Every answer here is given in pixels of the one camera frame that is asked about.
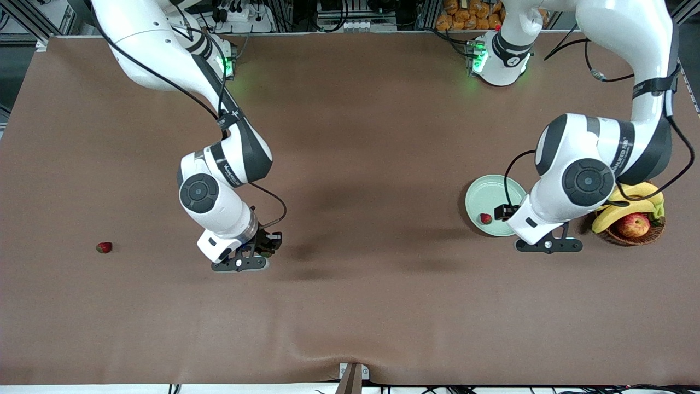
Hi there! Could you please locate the pale green round plate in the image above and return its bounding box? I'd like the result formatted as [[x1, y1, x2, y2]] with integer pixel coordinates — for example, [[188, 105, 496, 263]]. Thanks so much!
[[465, 175, 528, 237]]

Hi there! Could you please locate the brown wicker basket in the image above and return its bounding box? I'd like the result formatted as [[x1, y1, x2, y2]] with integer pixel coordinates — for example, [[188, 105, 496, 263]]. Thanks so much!
[[599, 181, 667, 246]]

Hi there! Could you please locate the brown table cover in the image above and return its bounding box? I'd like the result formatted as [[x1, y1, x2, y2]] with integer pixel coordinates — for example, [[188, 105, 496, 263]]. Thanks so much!
[[0, 30, 700, 386]]

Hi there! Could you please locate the red yellow apple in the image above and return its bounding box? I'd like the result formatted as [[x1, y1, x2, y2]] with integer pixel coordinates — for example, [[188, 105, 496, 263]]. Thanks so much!
[[616, 213, 651, 239]]

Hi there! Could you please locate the pile of orange buns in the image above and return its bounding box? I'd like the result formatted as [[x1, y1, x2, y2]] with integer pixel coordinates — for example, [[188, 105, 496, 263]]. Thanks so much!
[[436, 0, 504, 31]]

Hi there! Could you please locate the white power strip with plugs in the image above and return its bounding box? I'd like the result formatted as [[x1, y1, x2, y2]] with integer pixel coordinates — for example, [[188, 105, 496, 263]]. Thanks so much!
[[211, 0, 274, 33]]

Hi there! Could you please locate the white socket strip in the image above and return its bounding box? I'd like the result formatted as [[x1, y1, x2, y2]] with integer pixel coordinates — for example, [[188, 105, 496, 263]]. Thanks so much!
[[317, 19, 397, 32]]

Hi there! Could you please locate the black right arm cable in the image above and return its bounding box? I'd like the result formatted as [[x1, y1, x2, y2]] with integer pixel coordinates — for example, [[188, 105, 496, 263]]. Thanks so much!
[[93, 22, 288, 230]]

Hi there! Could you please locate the metal table edge bracket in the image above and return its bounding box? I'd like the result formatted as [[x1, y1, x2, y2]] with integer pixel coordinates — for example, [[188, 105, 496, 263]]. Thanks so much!
[[335, 363, 370, 394]]

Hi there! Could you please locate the aluminium frame profile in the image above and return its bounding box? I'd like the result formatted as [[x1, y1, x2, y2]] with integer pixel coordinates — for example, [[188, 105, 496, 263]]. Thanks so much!
[[670, 0, 700, 44], [0, 0, 83, 53]]

